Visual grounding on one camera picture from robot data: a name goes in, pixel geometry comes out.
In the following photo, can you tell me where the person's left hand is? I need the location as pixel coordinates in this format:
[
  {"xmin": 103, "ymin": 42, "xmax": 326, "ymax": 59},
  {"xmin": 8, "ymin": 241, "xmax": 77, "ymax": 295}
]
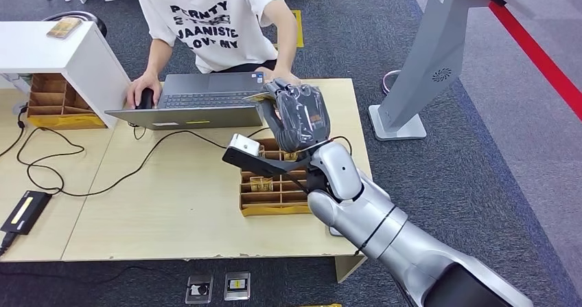
[{"xmin": 264, "ymin": 66, "xmax": 302, "ymax": 87}]

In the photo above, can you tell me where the person's right hand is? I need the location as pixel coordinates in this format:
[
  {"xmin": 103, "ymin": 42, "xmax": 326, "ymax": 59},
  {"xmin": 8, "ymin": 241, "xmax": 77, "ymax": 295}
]
[{"xmin": 126, "ymin": 70, "xmax": 163, "ymax": 110}]

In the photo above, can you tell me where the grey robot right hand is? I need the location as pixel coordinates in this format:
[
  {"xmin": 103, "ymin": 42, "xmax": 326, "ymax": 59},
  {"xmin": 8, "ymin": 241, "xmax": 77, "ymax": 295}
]
[{"xmin": 255, "ymin": 78, "xmax": 332, "ymax": 153}]

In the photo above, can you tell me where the ID card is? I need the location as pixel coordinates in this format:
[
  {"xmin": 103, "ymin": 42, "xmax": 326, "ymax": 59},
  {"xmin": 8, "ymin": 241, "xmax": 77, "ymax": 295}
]
[{"xmin": 243, "ymin": 91, "xmax": 274, "ymax": 104}]

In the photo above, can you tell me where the person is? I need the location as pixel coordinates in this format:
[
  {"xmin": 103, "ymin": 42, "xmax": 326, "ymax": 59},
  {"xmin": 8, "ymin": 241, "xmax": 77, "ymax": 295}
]
[{"xmin": 126, "ymin": 0, "xmax": 302, "ymax": 110}]

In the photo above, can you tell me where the wooden card organizer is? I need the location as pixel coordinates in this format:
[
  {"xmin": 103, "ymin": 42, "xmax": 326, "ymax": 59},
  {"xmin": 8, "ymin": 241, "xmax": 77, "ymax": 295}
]
[
  {"xmin": 240, "ymin": 137, "xmax": 314, "ymax": 218},
  {"xmin": 27, "ymin": 73, "xmax": 108, "ymax": 130}
]

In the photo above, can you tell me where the gold patterned card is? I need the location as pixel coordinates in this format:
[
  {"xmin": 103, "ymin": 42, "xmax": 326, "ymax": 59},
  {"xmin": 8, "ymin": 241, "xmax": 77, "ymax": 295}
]
[{"xmin": 46, "ymin": 17, "xmax": 83, "ymax": 41}]

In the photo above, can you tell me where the grey laptop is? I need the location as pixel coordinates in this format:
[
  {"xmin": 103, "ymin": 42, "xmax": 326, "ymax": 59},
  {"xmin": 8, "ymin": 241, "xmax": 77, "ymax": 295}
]
[{"xmin": 104, "ymin": 71, "xmax": 266, "ymax": 131}]

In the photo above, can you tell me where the white shelf box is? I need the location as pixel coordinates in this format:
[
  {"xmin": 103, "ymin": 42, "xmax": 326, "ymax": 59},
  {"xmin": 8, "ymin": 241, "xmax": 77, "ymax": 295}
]
[{"xmin": 0, "ymin": 21, "xmax": 132, "ymax": 129}]

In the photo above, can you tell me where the black round stool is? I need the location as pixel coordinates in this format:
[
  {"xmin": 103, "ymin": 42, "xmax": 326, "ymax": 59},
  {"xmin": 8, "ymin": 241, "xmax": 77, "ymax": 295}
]
[{"xmin": 42, "ymin": 12, "xmax": 108, "ymax": 38}]

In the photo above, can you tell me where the grey kiosk stand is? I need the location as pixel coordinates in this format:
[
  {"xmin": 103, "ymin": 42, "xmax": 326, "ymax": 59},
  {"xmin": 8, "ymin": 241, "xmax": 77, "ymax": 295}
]
[{"xmin": 368, "ymin": 0, "xmax": 506, "ymax": 142}]

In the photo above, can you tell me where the beige table leg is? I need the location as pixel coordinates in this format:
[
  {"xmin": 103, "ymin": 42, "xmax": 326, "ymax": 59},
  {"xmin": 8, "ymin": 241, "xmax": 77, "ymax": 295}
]
[{"xmin": 334, "ymin": 255, "xmax": 369, "ymax": 284}]

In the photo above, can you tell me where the black adapter yellow label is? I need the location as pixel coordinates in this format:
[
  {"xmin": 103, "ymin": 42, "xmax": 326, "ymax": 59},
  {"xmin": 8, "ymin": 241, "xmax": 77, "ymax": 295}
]
[{"xmin": 1, "ymin": 190, "xmax": 53, "ymax": 236}]

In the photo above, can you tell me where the floor socket with yellow label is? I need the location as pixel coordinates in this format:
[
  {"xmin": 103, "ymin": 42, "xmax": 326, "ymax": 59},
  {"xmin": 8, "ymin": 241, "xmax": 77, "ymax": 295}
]
[{"xmin": 223, "ymin": 272, "xmax": 251, "ymax": 302}]

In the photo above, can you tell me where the floor socket with white plug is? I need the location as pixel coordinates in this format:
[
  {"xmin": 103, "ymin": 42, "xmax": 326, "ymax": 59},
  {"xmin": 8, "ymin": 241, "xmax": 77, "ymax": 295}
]
[{"xmin": 184, "ymin": 275, "xmax": 214, "ymax": 306}]

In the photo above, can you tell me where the red barrier belt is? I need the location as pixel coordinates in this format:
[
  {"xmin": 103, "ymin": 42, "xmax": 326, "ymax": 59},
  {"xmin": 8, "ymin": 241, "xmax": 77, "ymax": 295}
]
[{"xmin": 487, "ymin": 2, "xmax": 582, "ymax": 123}]

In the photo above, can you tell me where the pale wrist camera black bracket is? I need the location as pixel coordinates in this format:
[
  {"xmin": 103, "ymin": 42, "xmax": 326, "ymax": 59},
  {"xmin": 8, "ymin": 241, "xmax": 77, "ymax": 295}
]
[{"xmin": 222, "ymin": 133, "xmax": 314, "ymax": 179}]

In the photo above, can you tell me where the black laptop cable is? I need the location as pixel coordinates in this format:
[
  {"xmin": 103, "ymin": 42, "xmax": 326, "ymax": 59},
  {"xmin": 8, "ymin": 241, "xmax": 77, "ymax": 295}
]
[{"xmin": 16, "ymin": 122, "xmax": 274, "ymax": 198}]

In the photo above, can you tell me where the purple ring base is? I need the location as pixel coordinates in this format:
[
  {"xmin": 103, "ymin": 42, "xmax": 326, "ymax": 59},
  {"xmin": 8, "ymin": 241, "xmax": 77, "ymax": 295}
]
[{"xmin": 381, "ymin": 69, "xmax": 402, "ymax": 95}]

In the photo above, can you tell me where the black cable with plug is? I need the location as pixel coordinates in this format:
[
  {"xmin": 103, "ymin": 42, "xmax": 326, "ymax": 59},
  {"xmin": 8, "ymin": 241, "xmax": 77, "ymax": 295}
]
[{"xmin": 0, "ymin": 106, "xmax": 28, "ymax": 159}]

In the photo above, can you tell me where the black floor cable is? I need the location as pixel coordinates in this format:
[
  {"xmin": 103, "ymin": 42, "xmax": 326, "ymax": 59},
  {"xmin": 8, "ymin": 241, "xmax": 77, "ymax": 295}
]
[{"xmin": 0, "ymin": 264, "xmax": 187, "ymax": 286}]

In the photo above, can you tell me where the black adapter cable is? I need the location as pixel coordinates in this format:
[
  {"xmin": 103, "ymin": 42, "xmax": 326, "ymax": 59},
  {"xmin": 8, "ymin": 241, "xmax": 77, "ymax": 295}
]
[{"xmin": 0, "ymin": 231, "xmax": 19, "ymax": 257}]

